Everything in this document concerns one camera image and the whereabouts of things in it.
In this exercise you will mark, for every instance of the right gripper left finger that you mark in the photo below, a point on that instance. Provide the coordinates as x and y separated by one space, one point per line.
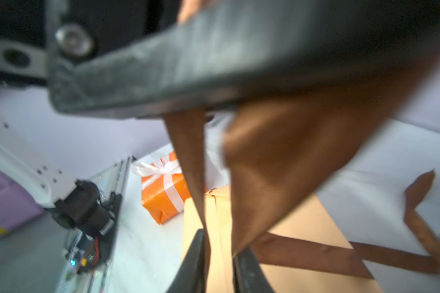
190 277

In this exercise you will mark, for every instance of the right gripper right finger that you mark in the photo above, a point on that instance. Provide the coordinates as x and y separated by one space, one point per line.
248 277

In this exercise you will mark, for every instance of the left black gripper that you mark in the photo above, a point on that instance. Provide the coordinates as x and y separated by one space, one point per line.
85 30

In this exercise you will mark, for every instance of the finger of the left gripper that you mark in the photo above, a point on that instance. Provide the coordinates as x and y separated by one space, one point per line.
234 50

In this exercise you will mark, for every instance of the tan gift box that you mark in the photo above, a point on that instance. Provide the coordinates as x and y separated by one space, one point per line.
308 222

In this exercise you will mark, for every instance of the brown ribbon bow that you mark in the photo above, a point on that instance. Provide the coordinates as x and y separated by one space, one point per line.
280 151

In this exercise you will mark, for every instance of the orange gift box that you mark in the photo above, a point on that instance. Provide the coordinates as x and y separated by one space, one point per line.
165 194

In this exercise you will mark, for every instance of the white ribbon bow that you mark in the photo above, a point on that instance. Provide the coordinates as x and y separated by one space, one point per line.
161 172

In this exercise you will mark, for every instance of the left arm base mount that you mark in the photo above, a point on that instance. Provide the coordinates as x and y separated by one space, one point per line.
95 213

